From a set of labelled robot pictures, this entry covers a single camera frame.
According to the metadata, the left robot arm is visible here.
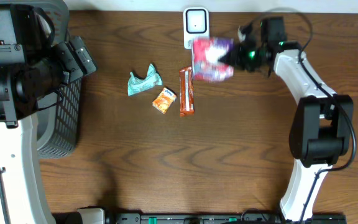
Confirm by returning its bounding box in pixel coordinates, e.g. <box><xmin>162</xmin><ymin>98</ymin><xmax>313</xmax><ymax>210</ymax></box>
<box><xmin>0</xmin><ymin>1</ymin><xmax>107</xmax><ymax>223</ymax></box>

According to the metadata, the small orange tissue pack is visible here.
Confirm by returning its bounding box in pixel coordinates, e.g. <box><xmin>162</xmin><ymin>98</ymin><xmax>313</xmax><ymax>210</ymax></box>
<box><xmin>152</xmin><ymin>88</ymin><xmax>177</xmax><ymax>114</ymax></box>

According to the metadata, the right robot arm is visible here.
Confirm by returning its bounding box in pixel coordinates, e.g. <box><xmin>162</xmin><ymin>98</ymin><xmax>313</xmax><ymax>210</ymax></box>
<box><xmin>219</xmin><ymin>16</ymin><xmax>357</xmax><ymax>223</ymax></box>

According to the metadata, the mint green packet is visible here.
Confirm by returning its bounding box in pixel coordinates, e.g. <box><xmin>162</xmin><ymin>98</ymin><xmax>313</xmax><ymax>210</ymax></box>
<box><xmin>127</xmin><ymin>64</ymin><xmax>163</xmax><ymax>96</ymax></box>

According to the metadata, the orange red bar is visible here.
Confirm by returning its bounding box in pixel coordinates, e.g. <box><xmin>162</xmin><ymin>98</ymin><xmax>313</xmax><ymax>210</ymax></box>
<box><xmin>180</xmin><ymin>67</ymin><xmax>195</xmax><ymax>117</ymax></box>

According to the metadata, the red purple snack pack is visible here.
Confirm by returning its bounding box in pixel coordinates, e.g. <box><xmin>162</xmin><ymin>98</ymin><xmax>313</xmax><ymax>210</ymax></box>
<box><xmin>191</xmin><ymin>37</ymin><xmax>234</xmax><ymax>82</ymax></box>

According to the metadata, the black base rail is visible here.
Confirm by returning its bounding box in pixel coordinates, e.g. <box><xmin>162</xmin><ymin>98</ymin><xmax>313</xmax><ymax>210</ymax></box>
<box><xmin>51</xmin><ymin>206</ymin><xmax>348</xmax><ymax>224</ymax></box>

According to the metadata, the white barcode scanner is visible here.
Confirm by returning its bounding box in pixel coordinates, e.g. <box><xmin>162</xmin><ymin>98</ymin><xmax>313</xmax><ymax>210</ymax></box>
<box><xmin>183</xmin><ymin>7</ymin><xmax>209</xmax><ymax>50</ymax></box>

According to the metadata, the grey plastic mesh basket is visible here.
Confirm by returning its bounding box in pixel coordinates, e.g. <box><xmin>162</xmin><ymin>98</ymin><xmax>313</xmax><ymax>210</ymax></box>
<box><xmin>0</xmin><ymin>1</ymin><xmax>96</xmax><ymax>159</ymax></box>

